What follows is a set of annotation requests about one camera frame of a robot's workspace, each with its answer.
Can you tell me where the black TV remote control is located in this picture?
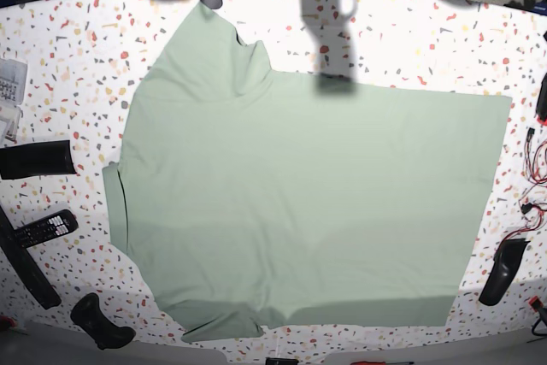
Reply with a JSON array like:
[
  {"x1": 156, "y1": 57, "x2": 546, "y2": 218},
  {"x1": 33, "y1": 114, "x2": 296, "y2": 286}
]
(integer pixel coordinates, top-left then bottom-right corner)
[{"x1": 14, "y1": 209, "x2": 79, "y2": 249}]

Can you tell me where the long black bar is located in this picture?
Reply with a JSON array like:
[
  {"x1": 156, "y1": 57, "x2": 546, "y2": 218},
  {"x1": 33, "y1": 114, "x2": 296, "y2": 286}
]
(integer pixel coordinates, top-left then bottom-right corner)
[{"x1": 1, "y1": 209, "x2": 62, "y2": 309}]

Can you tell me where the light green T-shirt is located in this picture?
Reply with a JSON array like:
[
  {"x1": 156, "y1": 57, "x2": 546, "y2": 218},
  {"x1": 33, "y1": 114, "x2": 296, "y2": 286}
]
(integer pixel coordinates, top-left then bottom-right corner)
[{"x1": 103, "y1": 4, "x2": 511, "y2": 343}]

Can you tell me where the red and black wire bundle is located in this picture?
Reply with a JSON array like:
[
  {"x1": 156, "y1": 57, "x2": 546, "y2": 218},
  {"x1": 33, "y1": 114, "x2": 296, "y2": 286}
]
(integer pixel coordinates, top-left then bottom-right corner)
[{"x1": 502, "y1": 126, "x2": 547, "y2": 250}]

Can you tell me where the black curved handle piece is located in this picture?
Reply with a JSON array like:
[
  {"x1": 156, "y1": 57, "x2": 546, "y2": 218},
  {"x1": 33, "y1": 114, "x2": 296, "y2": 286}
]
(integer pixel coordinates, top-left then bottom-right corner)
[{"x1": 70, "y1": 292, "x2": 136, "y2": 350}]

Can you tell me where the black cylinder tube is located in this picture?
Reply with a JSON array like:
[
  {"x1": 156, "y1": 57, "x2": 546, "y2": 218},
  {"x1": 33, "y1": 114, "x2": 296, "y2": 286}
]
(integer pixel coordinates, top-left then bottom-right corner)
[{"x1": 0, "y1": 140, "x2": 76, "y2": 180}]

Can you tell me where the black curved shell piece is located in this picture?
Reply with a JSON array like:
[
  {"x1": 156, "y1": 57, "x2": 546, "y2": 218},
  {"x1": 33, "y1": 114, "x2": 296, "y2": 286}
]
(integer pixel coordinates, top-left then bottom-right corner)
[{"x1": 479, "y1": 238, "x2": 529, "y2": 306}]

